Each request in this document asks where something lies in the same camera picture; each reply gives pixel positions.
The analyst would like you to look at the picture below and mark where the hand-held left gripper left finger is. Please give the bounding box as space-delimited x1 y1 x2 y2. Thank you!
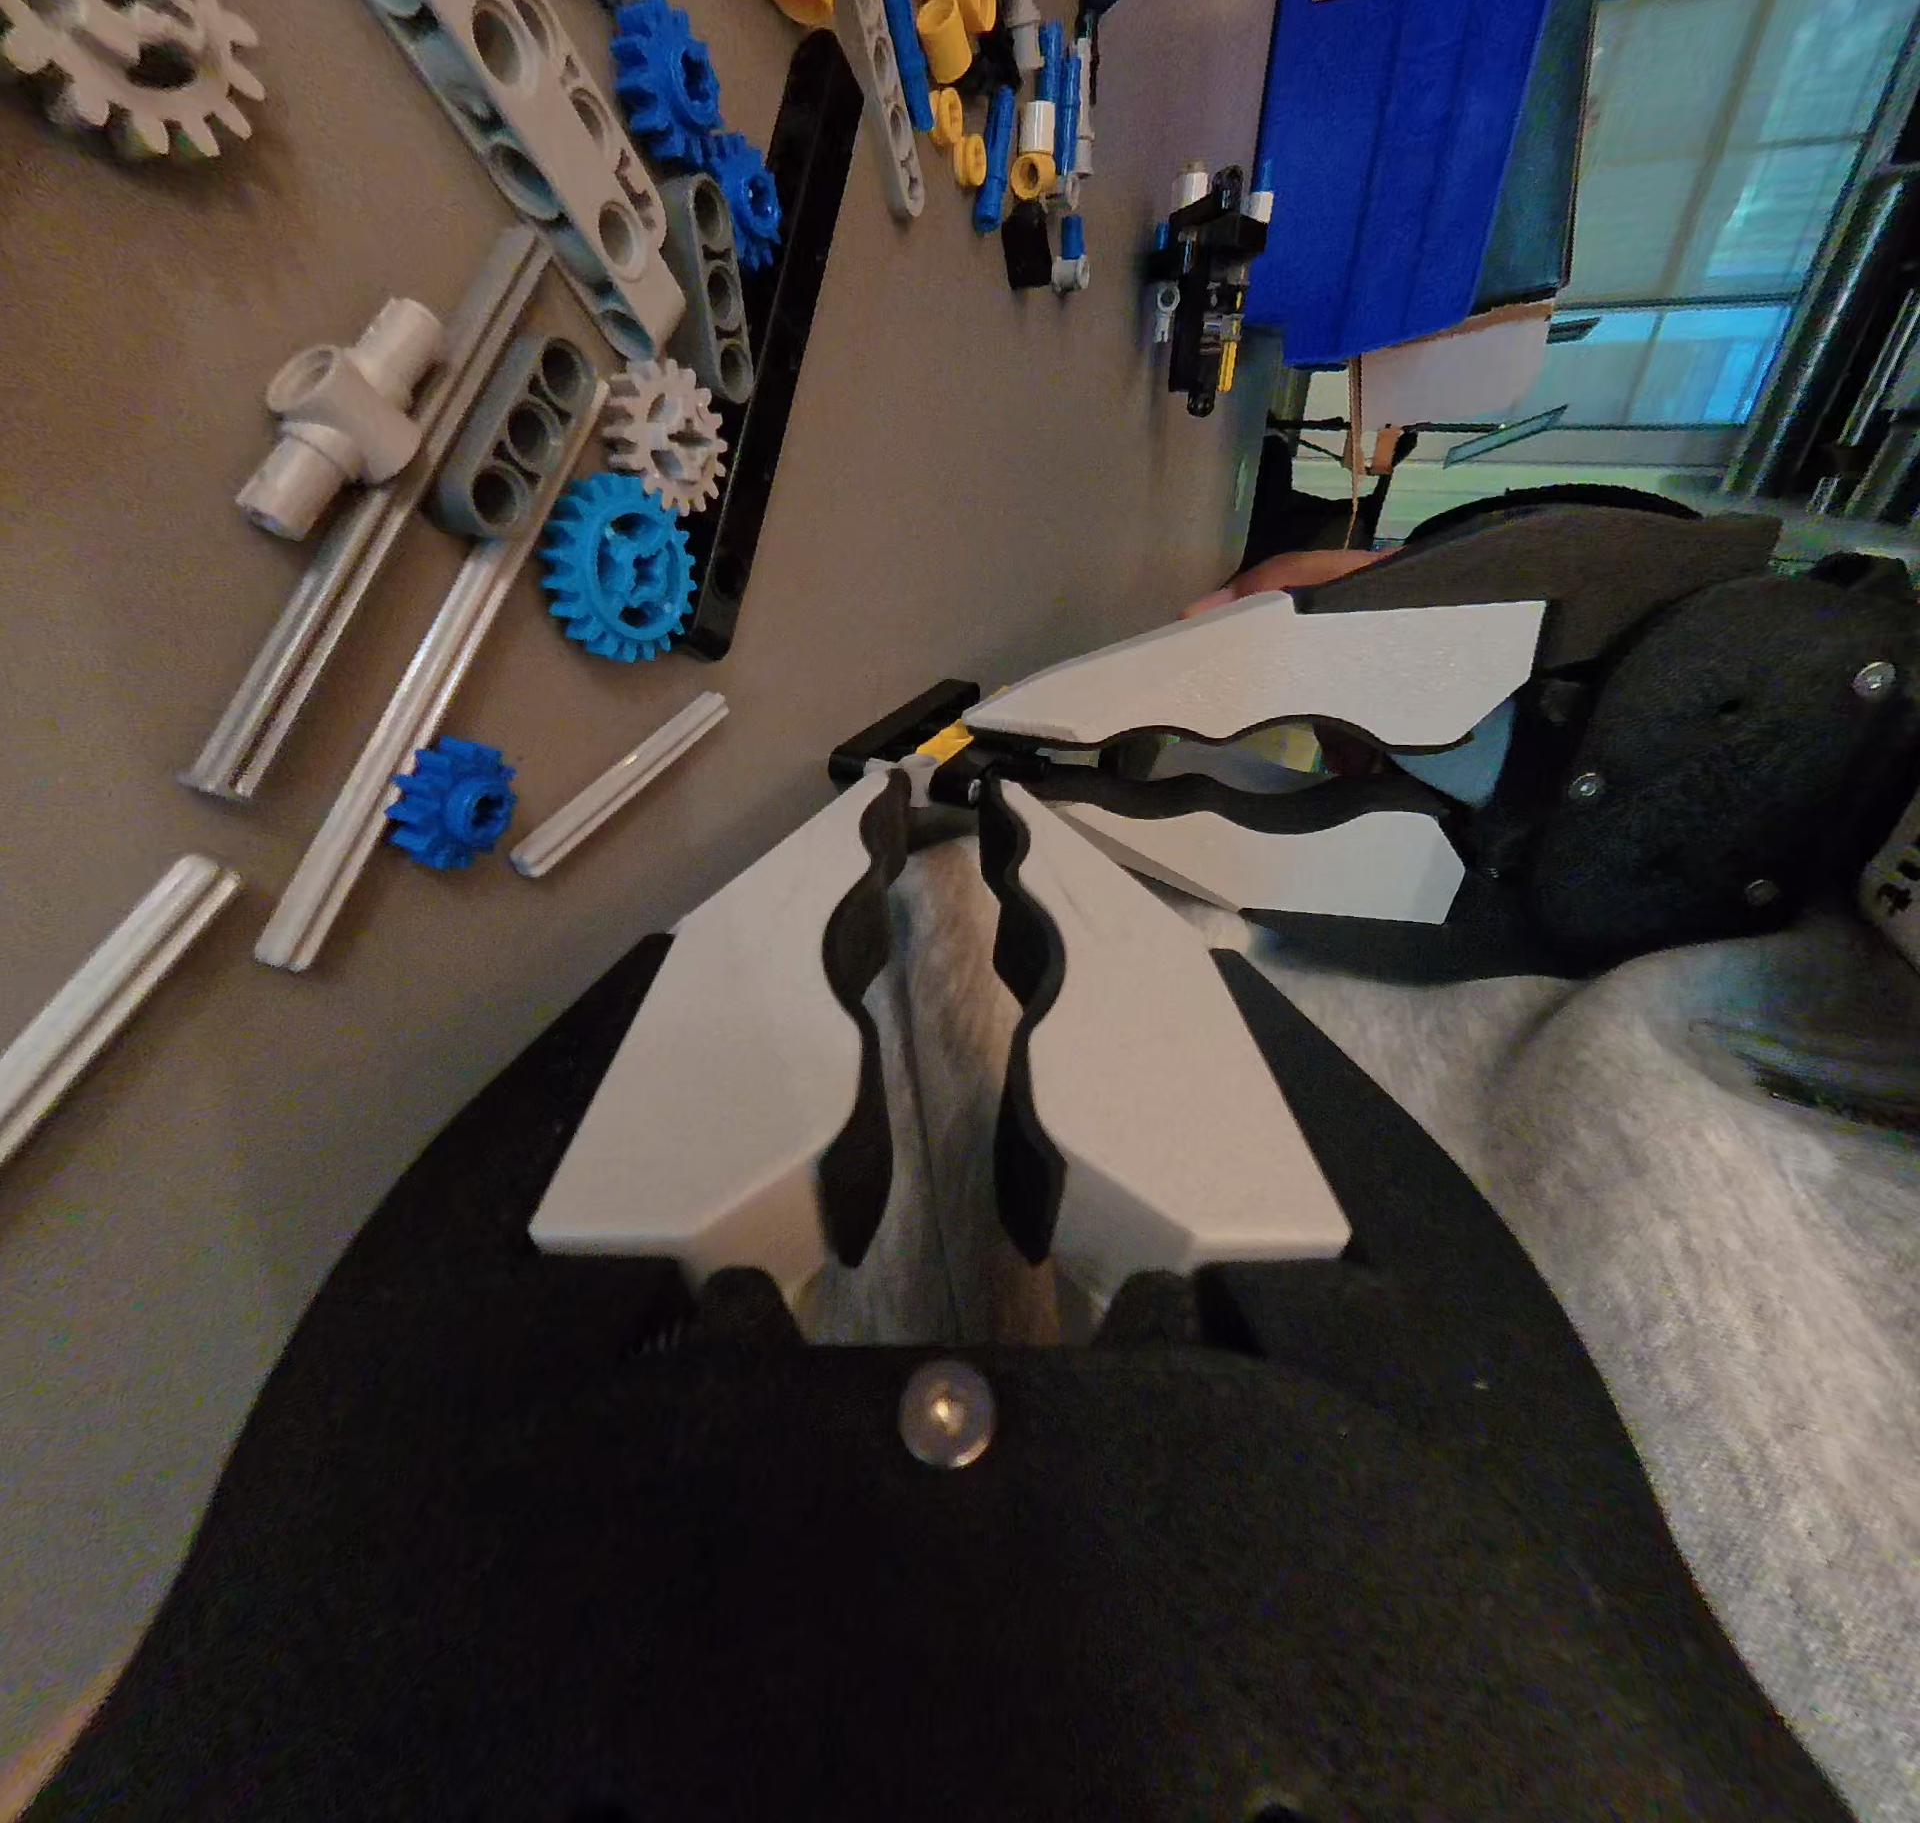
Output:
529 770 919 1332

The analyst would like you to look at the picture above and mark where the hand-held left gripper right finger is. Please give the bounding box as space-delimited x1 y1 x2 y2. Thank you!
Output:
975 778 1354 1322

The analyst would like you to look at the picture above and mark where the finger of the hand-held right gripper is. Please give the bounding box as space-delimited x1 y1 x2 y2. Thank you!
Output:
975 760 1473 929
959 590 1549 767

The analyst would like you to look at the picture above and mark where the small black yellow lego assembly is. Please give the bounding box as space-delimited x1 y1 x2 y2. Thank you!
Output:
829 680 1052 805

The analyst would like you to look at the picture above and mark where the short grey lego axle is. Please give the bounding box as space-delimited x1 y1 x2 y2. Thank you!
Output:
508 690 734 880

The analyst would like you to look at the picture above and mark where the black lego assembly with pins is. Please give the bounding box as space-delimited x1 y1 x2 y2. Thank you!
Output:
1147 162 1285 422

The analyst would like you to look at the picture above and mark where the small blue lego gear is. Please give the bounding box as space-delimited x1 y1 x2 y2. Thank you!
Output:
381 736 519 873

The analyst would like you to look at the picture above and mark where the large blue lego gear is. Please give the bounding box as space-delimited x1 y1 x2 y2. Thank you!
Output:
539 469 700 663

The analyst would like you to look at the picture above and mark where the pile of small lego pins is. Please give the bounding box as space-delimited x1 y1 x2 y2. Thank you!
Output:
862 0 1127 299

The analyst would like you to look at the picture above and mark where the thin grey lego beam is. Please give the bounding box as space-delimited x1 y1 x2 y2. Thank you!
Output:
832 0 931 223

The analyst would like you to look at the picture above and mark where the grey three-hole lego beam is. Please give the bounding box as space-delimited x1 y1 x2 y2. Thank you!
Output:
657 174 757 407
424 334 609 542

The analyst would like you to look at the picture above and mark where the small grey lego gear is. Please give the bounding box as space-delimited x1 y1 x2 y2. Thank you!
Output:
602 359 734 517

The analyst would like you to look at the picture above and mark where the long black lego beam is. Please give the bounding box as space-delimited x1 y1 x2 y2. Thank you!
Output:
681 31 865 663

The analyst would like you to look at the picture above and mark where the grey lego axle connector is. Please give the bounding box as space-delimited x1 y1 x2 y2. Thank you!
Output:
236 297 451 537

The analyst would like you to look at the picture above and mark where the long grey lego beam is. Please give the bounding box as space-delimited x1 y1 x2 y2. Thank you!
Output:
291 0 691 363

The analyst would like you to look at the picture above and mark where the large grey lego gear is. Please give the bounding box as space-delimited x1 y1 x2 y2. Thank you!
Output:
0 0 271 164

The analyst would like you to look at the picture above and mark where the cardboard box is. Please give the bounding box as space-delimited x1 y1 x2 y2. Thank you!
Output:
1342 301 1562 477

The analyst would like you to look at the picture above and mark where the person's grey sweatshirt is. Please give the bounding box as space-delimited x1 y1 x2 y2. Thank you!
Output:
817 834 1920 1823

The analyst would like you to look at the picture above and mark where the blue plastic bin with tag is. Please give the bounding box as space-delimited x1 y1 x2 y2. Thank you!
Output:
1246 0 1608 370

